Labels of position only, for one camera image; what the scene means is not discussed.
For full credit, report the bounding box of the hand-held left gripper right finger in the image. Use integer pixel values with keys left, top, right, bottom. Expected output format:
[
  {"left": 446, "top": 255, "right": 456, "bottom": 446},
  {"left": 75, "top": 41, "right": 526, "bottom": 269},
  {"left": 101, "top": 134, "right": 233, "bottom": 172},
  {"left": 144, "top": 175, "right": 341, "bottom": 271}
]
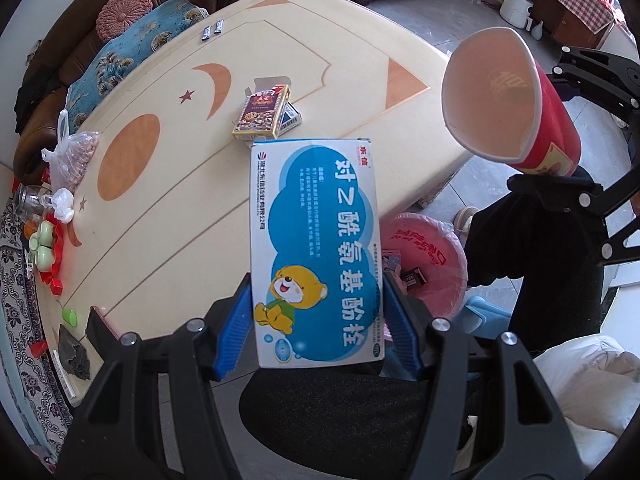
[{"left": 382, "top": 271, "right": 587, "bottom": 480}]

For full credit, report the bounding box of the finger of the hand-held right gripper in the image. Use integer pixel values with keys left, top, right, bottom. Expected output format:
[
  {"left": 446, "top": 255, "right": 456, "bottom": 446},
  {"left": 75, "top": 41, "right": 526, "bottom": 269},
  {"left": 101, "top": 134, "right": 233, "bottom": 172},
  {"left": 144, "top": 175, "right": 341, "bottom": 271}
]
[
  {"left": 506, "top": 162, "right": 640, "bottom": 267},
  {"left": 546, "top": 46, "right": 640, "bottom": 113}
]

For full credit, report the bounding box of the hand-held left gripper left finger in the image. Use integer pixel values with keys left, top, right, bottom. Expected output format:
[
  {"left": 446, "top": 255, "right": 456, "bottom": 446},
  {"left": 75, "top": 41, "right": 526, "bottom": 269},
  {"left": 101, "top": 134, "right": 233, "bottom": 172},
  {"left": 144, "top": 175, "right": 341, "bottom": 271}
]
[{"left": 56, "top": 271, "right": 257, "bottom": 480}]

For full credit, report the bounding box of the pink lined trash bin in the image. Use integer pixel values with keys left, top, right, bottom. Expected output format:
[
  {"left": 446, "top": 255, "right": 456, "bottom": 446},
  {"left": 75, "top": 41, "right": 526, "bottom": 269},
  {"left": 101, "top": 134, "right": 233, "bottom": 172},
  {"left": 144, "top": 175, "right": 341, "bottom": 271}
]
[{"left": 380, "top": 212, "right": 469, "bottom": 342}]

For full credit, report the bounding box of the blue and white medicine box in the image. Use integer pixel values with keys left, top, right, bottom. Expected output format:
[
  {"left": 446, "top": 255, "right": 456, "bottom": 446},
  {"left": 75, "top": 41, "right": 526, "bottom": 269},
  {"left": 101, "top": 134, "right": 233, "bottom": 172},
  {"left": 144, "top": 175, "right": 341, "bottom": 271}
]
[{"left": 249, "top": 135, "right": 386, "bottom": 369}]

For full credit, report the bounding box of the red paper cup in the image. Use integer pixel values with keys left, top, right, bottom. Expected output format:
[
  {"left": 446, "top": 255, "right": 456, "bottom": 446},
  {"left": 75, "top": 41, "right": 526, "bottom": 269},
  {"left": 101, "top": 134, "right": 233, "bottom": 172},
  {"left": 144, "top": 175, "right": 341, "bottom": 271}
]
[{"left": 440, "top": 26, "right": 584, "bottom": 177}]

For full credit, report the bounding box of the brown wooden cabinet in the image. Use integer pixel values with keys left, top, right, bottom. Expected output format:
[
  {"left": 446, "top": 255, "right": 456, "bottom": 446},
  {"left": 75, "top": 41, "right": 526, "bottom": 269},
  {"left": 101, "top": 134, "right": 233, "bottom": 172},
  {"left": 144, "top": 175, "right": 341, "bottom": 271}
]
[{"left": 469, "top": 0, "right": 609, "bottom": 52}]

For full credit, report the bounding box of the person's right leg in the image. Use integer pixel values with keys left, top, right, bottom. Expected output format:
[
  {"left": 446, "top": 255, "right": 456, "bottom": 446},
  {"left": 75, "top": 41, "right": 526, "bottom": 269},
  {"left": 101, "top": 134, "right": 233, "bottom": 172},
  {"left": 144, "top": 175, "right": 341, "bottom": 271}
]
[{"left": 467, "top": 164, "right": 609, "bottom": 357}]

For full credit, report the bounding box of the person's leg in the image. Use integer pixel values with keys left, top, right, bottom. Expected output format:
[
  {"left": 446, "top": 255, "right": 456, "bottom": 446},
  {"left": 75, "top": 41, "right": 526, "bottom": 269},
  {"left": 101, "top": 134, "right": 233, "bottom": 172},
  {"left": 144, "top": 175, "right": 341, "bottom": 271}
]
[
  {"left": 239, "top": 364, "right": 482, "bottom": 480},
  {"left": 467, "top": 164, "right": 609, "bottom": 357}
]

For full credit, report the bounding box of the light blue plastic stool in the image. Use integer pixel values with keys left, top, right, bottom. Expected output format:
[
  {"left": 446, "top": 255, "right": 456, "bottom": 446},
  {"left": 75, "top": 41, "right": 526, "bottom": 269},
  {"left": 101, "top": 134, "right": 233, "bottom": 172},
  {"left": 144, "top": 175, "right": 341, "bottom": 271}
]
[{"left": 459, "top": 294, "right": 512, "bottom": 332}]

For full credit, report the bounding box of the person's left leg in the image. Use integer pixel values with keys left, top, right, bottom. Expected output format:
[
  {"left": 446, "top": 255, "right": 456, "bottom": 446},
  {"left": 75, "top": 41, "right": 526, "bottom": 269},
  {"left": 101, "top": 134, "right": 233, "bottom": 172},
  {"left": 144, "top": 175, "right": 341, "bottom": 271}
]
[{"left": 239, "top": 364, "right": 482, "bottom": 480}]

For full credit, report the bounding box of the white air fryer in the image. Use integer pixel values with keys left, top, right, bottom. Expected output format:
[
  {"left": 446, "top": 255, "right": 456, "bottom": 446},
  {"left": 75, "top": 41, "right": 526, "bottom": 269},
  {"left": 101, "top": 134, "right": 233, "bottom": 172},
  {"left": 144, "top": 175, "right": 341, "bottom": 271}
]
[{"left": 499, "top": 0, "right": 535, "bottom": 29}]

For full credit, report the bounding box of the person's beige shoe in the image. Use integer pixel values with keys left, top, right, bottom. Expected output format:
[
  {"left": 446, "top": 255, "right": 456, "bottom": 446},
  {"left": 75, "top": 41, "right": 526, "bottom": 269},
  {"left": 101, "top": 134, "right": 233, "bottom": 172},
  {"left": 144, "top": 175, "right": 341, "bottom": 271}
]
[{"left": 452, "top": 205, "right": 479, "bottom": 236}]

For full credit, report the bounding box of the black smartphone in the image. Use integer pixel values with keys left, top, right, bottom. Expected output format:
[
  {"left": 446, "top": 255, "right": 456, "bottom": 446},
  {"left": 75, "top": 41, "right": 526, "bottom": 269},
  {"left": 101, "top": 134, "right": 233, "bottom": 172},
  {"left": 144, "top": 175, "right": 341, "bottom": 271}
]
[{"left": 85, "top": 305, "right": 121, "bottom": 356}]

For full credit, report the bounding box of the dark grey cloth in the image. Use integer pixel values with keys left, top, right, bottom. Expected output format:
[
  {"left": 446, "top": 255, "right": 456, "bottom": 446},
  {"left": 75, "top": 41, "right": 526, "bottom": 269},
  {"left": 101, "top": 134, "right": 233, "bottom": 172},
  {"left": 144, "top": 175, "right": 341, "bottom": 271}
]
[{"left": 57, "top": 323, "right": 92, "bottom": 380}]

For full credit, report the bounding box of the green white tea set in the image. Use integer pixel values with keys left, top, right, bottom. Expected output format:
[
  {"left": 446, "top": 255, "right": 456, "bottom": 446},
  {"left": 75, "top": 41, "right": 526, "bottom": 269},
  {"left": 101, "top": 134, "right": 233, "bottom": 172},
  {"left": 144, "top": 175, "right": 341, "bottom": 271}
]
[{"left": 24, "top": 209, "right": 84, "bottom": 297}]

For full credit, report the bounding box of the white padded cloth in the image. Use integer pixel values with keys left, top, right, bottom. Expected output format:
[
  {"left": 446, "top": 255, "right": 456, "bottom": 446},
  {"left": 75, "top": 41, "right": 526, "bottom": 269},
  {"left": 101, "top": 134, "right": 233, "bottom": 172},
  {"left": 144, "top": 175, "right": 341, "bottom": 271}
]
[{"left": 467, "top": 333, "right": 640, "bottom": 480}]

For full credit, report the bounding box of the black and white patterned cloth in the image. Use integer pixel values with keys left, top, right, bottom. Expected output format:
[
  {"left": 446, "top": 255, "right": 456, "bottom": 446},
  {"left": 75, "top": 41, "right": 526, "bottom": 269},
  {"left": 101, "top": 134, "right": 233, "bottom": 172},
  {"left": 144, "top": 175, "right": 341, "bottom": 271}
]
[{"left": 0, "top": 199, "right": 77, "bottom": 462}]

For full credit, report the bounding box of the small white plastic bag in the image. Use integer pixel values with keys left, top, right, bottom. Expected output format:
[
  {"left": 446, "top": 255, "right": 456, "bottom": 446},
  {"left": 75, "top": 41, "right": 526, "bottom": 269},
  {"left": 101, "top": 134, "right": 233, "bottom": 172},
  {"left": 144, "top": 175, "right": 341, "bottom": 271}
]
[{"left": 49, "top": 187, "right": 76, "bottom": 222}]

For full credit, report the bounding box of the dark red patterned box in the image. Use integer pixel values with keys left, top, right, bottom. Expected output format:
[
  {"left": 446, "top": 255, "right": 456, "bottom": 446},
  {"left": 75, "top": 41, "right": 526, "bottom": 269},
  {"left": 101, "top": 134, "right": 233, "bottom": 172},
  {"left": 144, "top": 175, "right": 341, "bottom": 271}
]
[{"left": 231, "top": 77, "right": 291, "bottom": 140}]

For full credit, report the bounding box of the small blue and white box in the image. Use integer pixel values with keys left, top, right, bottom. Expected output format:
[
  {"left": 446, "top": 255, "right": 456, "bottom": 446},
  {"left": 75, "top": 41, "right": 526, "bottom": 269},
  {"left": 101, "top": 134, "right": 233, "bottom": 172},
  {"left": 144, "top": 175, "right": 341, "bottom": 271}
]
[{"left": 279, "top": 102, "right": 304, "bottom": 134}]

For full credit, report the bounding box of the clear plastic bag of peanuts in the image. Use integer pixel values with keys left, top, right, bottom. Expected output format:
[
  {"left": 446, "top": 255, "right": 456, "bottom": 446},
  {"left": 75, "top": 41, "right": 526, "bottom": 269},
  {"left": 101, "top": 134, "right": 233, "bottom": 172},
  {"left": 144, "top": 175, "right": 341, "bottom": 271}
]
[{"left": 41, "top": 109, "right": 101, "bottom": 194}]

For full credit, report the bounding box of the glass jar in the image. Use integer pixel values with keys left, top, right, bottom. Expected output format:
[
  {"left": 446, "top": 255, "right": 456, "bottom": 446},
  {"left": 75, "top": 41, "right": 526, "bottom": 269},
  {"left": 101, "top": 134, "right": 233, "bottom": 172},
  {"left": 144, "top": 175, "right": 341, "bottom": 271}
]
[{"left": 12, "top": 184, "right": 54, "bottom": 221}]

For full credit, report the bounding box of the blue floral cushion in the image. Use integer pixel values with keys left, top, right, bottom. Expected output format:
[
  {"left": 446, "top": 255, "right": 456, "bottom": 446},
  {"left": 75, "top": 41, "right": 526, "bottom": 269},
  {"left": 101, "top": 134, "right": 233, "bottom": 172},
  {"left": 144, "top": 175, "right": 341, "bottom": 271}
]
[{"left": 64, "top": 0, "right": 211, "bottom": 129}]

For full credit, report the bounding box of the dark clothes pile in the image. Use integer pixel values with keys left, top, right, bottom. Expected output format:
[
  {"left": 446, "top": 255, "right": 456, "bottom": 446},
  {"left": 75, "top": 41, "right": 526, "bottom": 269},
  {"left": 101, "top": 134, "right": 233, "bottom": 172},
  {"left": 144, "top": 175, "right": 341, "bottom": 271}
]
[{"left": 13, "top": 64, "right": 66, "bottom": 134}]

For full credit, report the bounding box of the pink round cushion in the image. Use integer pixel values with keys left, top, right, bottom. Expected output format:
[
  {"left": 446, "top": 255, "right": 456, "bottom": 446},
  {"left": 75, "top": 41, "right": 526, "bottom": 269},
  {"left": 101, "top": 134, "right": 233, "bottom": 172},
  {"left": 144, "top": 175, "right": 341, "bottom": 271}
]
[{"left": 96, "top": 0, "right": 153, "bottom": 44}]

